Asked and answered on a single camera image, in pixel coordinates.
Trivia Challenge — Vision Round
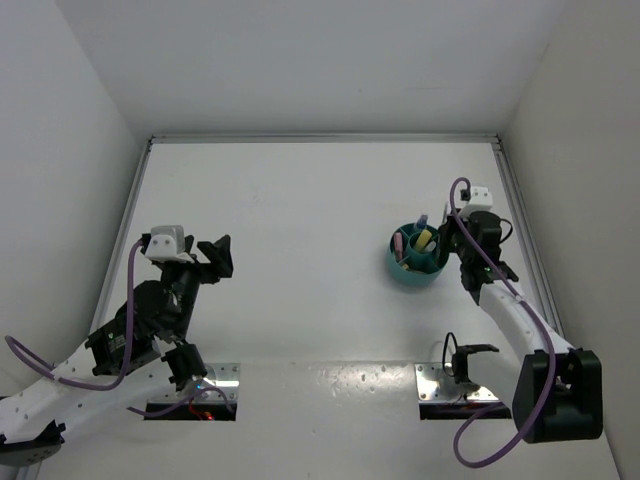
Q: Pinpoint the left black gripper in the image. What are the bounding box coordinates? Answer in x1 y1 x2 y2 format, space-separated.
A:
163 234 234 338

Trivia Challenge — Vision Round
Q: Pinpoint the yellow highlighter marker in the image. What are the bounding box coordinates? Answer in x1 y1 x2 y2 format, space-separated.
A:
413 229 432 253

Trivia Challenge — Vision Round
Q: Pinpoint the pink highlighter marker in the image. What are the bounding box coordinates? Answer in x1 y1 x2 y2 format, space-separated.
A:
393 231 404 263

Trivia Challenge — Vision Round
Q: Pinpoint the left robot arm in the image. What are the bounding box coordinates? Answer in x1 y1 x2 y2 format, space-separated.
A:
1 225 237 468

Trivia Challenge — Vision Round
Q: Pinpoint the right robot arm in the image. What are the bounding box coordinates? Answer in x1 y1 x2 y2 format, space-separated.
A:
436 209 603 444

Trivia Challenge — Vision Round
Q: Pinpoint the teal round divided container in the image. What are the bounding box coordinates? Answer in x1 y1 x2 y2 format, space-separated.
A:
386 224 448 288

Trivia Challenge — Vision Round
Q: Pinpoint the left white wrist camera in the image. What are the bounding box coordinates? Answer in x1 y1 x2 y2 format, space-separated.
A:
142 225 195 263

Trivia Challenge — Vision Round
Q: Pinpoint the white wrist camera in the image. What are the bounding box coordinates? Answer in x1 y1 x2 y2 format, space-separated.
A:
458 186 493 218
142 225 195 263

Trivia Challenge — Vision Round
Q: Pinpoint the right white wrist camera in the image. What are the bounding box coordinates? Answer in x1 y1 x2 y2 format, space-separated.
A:
458 186 493 218

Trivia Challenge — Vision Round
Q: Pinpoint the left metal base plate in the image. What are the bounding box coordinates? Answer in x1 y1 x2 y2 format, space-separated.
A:
200 363 240 402

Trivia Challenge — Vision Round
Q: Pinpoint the metal base plate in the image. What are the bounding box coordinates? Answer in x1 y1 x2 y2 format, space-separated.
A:
200 363 240 402
414 362 499 405

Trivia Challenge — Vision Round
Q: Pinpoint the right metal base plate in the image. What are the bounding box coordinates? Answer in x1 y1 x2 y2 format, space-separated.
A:
414 362 499 405

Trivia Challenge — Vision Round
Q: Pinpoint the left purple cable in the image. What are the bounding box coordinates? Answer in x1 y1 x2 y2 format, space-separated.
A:
4 238 236 419

